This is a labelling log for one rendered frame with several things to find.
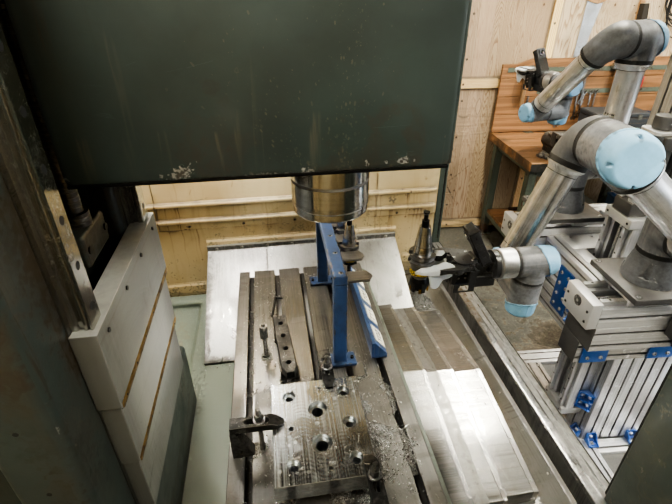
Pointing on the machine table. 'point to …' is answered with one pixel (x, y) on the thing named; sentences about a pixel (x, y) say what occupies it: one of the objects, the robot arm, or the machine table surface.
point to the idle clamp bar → (285, 348)
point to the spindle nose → (330, 197)
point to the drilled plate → (355, 479)
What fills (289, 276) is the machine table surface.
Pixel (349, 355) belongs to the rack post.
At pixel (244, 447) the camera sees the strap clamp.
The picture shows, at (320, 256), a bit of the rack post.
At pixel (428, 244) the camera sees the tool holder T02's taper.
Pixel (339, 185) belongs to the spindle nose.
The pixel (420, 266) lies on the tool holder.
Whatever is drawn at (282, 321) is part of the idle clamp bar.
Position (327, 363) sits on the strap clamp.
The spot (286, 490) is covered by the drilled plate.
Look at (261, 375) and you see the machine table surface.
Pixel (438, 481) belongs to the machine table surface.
